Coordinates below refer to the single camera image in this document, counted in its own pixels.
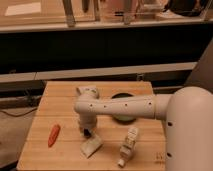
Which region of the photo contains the black eraser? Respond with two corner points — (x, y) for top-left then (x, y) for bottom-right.
(83, 129), (92, 138)

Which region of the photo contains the dark panel at right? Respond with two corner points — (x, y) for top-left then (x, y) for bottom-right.
(185, 39), (213, 93)

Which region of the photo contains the white paper sheet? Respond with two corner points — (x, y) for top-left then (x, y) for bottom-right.
(5, 2), (41, 16)

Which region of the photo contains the white plastic bottle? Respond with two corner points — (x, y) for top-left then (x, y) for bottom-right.
(117, 127), (139, 168)

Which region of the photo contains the orange carrot toy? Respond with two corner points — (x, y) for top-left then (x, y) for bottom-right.
(48, 124), (61, 147)

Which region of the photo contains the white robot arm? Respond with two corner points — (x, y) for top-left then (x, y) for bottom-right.
(74, 86), (213, 171)

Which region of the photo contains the black cable on floor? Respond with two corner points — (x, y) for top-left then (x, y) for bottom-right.
(0, 105), (39, 118)

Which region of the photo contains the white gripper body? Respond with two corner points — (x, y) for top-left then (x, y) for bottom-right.
(78, 115), (97, 136)

